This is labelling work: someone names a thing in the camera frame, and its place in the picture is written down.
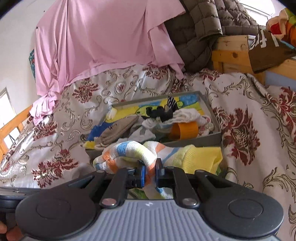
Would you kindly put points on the orange tape roll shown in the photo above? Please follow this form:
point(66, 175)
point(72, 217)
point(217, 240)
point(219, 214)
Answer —
point(187, 131)

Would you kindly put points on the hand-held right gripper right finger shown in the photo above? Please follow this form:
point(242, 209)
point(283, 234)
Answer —
point(158, 173)

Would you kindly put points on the colourful clothes pile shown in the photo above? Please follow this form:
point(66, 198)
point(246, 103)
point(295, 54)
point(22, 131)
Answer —
point(284, 25)

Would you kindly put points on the floral satin bedspread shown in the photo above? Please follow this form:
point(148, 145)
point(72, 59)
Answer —
point(242, 111)

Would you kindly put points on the person's left hand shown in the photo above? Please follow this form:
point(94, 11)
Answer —
point(13, 235)

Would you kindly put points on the wooden bed rail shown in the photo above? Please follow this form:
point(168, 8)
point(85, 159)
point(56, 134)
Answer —
point(13, 125)

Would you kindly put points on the white towel with blue print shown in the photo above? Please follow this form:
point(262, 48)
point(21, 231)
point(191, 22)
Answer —
point(187, 115)

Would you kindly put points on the brown cloth with white print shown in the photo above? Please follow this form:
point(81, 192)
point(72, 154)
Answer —
point(266, 53)

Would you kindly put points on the yellow knit cloth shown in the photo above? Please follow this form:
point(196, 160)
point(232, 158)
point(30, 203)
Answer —
point(198, 160)

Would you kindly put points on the black and white striped sock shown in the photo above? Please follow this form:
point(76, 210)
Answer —
point(172, 102)

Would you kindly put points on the window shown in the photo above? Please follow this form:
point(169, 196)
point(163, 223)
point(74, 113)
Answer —
point(4, 109)

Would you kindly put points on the brown quilted jacket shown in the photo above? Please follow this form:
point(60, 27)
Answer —
point(198, 34)

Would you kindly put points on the striped colourful towel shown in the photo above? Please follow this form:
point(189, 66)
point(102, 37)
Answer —
point(129, 150)

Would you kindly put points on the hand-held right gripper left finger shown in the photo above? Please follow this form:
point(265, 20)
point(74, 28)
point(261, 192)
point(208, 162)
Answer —
point(142, 176)

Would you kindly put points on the pink hanging sheet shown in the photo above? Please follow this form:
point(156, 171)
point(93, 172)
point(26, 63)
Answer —
point(97, 34)

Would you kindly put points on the colourful wall poster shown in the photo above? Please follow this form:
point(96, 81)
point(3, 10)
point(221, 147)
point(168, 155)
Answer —
point(32, 62)

